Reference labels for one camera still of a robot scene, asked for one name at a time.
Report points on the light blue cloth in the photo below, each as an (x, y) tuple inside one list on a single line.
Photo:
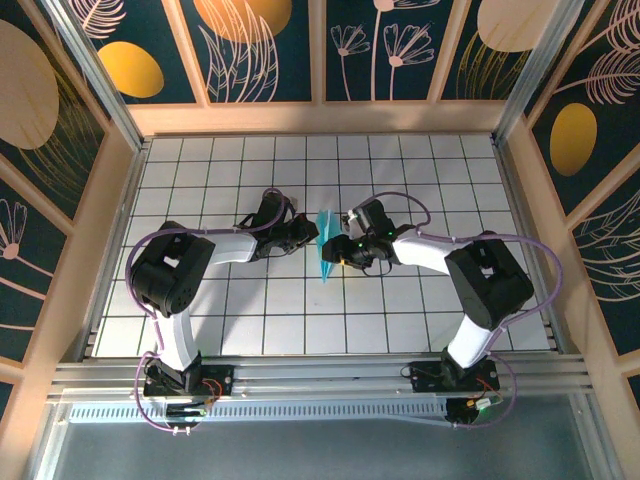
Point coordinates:
[(327, 225)]

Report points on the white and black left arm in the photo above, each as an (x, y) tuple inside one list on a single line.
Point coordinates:
[(230, 250)]

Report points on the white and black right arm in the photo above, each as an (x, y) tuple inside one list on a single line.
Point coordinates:
[(415, 252)]

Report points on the small black electronics box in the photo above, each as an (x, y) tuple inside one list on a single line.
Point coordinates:
[(185, 412)]

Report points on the aluminium rail beam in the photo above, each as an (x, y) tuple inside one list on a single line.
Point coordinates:
[(325, 380)]

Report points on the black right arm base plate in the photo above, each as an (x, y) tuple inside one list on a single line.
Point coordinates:
[(425, 384)]

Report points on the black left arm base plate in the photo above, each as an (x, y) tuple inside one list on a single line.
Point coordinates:
[(222, 375)]

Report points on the aluminium table side rail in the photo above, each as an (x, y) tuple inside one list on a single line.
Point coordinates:
[(112, 250), (532, 250)]

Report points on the aluminium corner post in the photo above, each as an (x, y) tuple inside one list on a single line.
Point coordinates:
[(530, 70), (100, 85)]

